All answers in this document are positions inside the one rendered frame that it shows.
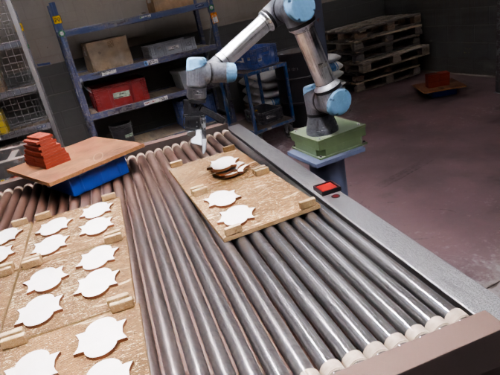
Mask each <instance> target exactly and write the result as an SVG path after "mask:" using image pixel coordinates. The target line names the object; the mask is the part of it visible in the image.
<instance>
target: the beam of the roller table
mask: <svg viewBox="0 0 500 375"><path fill-rule="evenodd" d="M228 130H229V132H230V133H231V134H232V135H234V136H235V137H236V138H238V139H239V140H240V141H242V142H243V143H244V144H245V145H246V146H248V147H249V148H251V149H252V150H254V151H255V152H256V153H257V154H258V155H259V156H261V157H262V158H264V159H265V160H266V161H268V162H269V163H270V164H271V165H272V166H274V167H275V168H277V169H278V170H279V171H281V172H282V173H283V174H284V175H285V176H287V177H288V178H289V179H291V180H292V181H293V182H294V183H296V184H297V185H298V186H300V187H301V188H302V189H304V190H305V191H306V192H307V193H308V194H310V195H311V196H313V197H315V198H316V199H317V200H318V201H319V202H320V203H321V204H323V205H324V206H325V207H327V208H328V209H330V210H331V211H332V212H333V213H334V214H336V215H337V216H338V217H340V218H341V219H343V220H344V221H345V222H346V223H347V224H348V225H350V226H351V227H353V228H354V229H356V230H357V231H358V232H359V233H360V234H362V235H363V236H364V237H366V238H367V239H368V240H370V241H371V242H372V243H373V244H374V245H376V246H377V247H379V248H380V249H381V250H383V251H384V252H385V253H386V254H387V255H389V256H390V257H392V258H393V259H394V260H396V261H397V262H398V263H399V264H400V265H402V266H403V267H404V268H406V269H407V270H409V271H410V272H411V273H412V274H413V275H415V276H416V277H417V278H419V279H420V280H421V281H422V282H424V283H425V284H426V285H427V286H429V287H430V288H432V289H433V290H434V291H436V293H438V294H439V295H441V296H442V297H443V298H445V299H446V300H447V301H448V302H449V303H451V304H452V305H453V306H455V307H456V308H460V309H461V310H463V311H464V312H465V313H466V314H468V315H469V316H471V315H474V314H476V313H479V312H481V311H483V310H486V311H488V313H490V314H491V315H493V316H494V317H496V318H497V319H498V320H499V321H500V297H498V296H497V295H495V294H493V293H492V292H491V291H489V290H488V289H486V288H484V287H483V286H482V285H480V284H479V283H477V282H475V281H474V280H473V279H471V278H469V277H468V276H466V275H465V274H464V273H462V272H460V271H459V270H457V269H456V268H455V267H453V266H451V265H450V264H448V263H447V262H446V261H444V260H442V259H441V258H439V257H438V256H437V255H435V254H433V253H432V252H430V251H429V250H428V249H426V248H425V247H423V246H422V245H420V244H419V243H417V242H416V241H414V240H413V239H412V238H410V237H408V236H407V235H405V234H404V233H403V232H401V231H399V230H398V229H396V228H395V227H394V226H392V225H390V224H389V223H387V222H386V221H385V220H383V219H381V218H380V217H378V216H377V215H376V214H374V213H372V212H371V211H369V210H368V209H367V208H365V207H363V206H362V205H360V204H359V203H358V202H356V201H354V200H353V199H351V198H350V197H349V196H347V195H345V194H344V193H342V192H341V191H338V192H335V193H332V194H329V195H326V196H321V195H320V194H319V193H317V192H316V191H314V190H313V185H317V184H321V183H323V182H325V181H324V180H323V179H321V178H320V177H318V176H317V175H316V174H314V173H312V172H311V171H309V170H308V169H307V168H305V167H303V166H302V165H300V164H299V163H298V162H296V161H294V160H293V159H291V158H290V157H289V156H287V155H285V154H284V153H282V152H281V151H280V150H278V149H276V148H275V147H273V146H272V145H271V144H269V143H267V142H266V141H264V140H263V139H262V138H260V137H258V136H257V135H255V134H254V133H253V132H251V131H249V130H248V129H246V128H245V127H244V126H242V125H240V124H236V125H233V126H229V127H228ZM333 194H339V195H340V197H339V198H332V197H331V196H332V195H333Z"/></svg>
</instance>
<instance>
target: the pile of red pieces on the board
mask: <svg viewBox="0 0 500 375"><path fill-rule="evenodd" d="M52 136H53V135H52V134H51V133H45V132H38V133H35V134H32V135H29V136H27V139H25V140H23V141H24V143H26V144H25V145H23V146H24V147H25V148H26V149H25V150H24V151H25V154H24V157H25V161H26V164H29V165H33V166H35V167H41V168H43V169H46V170H47V169H50V168H52V167H55V166H57V165H59V164H62V163H65V162H67V161H70V160H71V158H70V156H69V154H68V153H67V152H66V150H65V148H64V147H61V144H60V143H56V142H55V141H57V140H56V139H55V138H52Z"/></svg>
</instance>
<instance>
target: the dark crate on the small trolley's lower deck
mask: <svg viewBox="0 0 500 375"><path fill-rule="evenodd" d="M253 108H254V112H255V113H254V116H255V120H256V124H260V125H266V124H270V123H272V122H275V121H278V120H280V119H283V118H284V117H283V111H282V106H276V105H271V104H267V103H262V104H260V105H257V106H253ZM243 111H244V113H245V114H244V115H245V119H246V121H248V122H252V119H251V112H250V108H248V109H244V110H243ZM256 111H258V112H256Z"/></svg>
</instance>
